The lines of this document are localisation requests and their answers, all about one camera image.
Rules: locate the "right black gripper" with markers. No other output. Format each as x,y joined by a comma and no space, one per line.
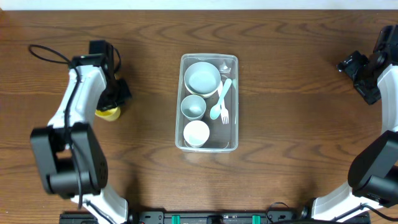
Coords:
355,66

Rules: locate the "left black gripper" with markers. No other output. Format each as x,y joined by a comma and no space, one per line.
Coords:
115,98

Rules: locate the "yellow cup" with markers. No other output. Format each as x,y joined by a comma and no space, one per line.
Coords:
109,115

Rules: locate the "grey cup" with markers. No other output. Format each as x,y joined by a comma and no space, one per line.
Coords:
193,107

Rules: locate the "grey bowl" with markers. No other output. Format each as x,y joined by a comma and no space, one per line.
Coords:
202,77

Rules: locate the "yellow bowl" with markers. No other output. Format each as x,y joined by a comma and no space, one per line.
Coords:
196,91

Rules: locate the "white cup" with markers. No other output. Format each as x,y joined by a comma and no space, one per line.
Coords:
196,133

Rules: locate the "mint green spoon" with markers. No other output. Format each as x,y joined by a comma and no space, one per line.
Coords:
216,109

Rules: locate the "white bowl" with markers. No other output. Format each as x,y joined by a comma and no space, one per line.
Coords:
203,95

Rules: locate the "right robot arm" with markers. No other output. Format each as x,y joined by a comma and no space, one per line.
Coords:
372,176

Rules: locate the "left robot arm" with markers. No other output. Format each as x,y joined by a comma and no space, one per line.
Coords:
68,155

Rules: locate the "clear plastic container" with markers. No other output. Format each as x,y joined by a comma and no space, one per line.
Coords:
207,118

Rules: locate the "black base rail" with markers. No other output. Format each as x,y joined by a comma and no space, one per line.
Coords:
273,216

